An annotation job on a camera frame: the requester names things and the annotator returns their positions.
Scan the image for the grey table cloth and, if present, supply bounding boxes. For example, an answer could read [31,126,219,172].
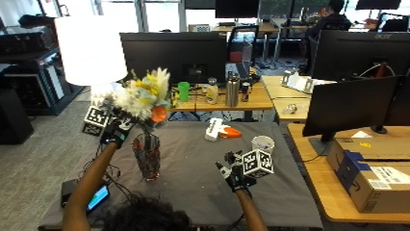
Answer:
[37,120,325,231]

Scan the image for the black equipment rack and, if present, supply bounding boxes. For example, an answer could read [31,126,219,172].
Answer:
[0,14,85,117]

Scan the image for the left glove marker cube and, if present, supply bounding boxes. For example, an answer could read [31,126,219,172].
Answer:
[81,105,113,137]

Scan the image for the glove marker cube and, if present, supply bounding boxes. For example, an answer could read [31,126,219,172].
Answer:
[81,105,113,137]
[241,148,276,179]

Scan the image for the white paper cup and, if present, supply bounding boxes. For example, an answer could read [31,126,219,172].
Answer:
[250,135,277,156]

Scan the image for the dark drink can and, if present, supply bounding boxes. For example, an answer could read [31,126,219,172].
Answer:
[240,82,253,104]

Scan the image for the steel water bottle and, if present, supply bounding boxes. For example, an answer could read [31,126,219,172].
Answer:
[224,72,242,108]

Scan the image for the person's left hand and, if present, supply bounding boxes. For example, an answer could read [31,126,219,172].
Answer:
[99,113,137,149]

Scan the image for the wooden side desk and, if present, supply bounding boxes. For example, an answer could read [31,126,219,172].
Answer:
[286,122,410,225]

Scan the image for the white lamp shade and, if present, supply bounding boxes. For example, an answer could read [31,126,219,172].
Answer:
[53,14,129,87]

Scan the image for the flat cardboard box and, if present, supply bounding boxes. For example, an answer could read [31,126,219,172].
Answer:
[325,137,410,167]

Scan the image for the black computer monitor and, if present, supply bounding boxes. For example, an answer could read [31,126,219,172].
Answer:
[120,31,228,87]

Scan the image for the black office chair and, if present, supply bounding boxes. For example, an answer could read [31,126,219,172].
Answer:
[225,24,261,67]

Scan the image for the green plastic cup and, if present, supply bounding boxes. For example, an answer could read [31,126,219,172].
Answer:
[177,81,192,103]

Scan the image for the black cables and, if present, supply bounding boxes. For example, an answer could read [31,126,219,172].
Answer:
[81,143,135,200]

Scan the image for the white and orange glue gun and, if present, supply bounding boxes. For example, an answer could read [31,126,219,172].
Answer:
[204,116,244,142]

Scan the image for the right glove marker cube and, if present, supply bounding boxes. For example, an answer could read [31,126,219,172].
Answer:
[241,148,276,179]

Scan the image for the cardboard box with labels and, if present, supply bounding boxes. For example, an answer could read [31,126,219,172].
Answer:
[334,149,410,215]

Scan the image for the black tilted monitor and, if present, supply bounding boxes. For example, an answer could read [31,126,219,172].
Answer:
[301,74,405,143]

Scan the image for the person's right hand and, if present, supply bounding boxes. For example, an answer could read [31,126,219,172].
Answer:
[215,151,258,193]

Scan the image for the white and yellow flower bouquet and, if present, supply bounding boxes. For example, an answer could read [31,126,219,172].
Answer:
[101,66,175,133]

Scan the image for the light wooden desk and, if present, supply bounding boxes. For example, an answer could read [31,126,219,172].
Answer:
[260,74,338,122]

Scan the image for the clear glass vase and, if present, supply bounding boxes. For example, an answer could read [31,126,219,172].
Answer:
[131,132,163,182]

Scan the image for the smartphone with lit screen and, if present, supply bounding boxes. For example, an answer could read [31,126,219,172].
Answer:
[85,184,112,213]

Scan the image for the black monitor with logo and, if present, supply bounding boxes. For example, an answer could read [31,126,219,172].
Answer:
[310,29,410,83]

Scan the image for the clear plastic bottle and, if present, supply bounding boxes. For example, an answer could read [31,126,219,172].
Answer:
[205,76,221,106]

